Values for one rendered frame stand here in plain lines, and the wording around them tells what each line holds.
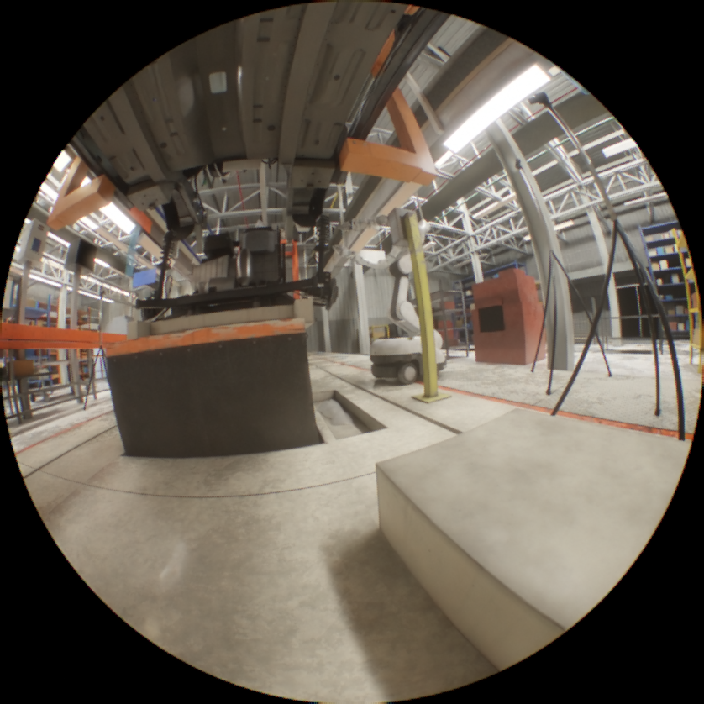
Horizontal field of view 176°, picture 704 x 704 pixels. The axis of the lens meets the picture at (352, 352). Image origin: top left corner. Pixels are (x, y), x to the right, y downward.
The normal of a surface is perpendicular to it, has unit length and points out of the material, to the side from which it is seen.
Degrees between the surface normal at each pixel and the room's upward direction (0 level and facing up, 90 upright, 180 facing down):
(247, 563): 0
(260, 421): 90
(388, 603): 0
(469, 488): 0
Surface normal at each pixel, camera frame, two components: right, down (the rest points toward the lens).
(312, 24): 0.11, 0.99
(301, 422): 0.30, 0.01
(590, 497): -0.10, -0.99
